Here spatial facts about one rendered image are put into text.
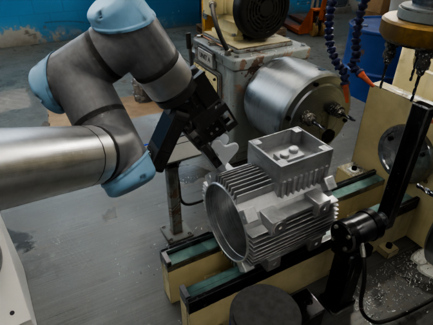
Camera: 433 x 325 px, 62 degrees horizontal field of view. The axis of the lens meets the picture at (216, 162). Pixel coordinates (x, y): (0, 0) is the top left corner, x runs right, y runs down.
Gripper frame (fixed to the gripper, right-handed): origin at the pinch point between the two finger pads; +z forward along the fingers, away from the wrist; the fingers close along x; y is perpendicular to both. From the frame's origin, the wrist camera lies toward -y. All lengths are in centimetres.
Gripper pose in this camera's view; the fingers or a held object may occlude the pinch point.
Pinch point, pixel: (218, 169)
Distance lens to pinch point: 69.4
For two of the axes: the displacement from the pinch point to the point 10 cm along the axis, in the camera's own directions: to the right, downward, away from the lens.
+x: -4.7, -4.9, 7.3
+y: 7.6, -6.4, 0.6
